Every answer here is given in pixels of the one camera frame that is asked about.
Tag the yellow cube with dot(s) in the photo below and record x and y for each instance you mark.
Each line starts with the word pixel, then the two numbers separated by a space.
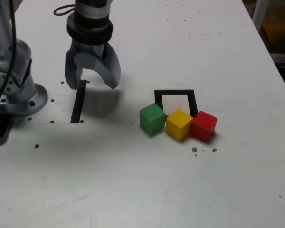
pixel 179 124

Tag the brown background box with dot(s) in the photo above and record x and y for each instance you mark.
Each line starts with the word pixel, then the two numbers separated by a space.
pixel 278 28

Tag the green cube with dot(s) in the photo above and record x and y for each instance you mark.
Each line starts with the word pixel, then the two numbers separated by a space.
pixel 152 118

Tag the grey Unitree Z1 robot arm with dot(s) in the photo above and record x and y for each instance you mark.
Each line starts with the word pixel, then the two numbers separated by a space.
pixel 23 54

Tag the black tape strip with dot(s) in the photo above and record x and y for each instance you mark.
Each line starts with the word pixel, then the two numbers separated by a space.
pixel 78 107

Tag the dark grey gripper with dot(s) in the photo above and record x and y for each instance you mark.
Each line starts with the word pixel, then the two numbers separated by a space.
pixel 90 47

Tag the black tape square outline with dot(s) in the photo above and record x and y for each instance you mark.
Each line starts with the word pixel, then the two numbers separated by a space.
pixel 173 92

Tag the white metal frame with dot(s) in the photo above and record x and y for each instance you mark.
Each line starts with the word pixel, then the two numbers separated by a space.
pixel 280 58

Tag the red cube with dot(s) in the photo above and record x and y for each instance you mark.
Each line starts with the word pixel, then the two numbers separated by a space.
pixel 203 126

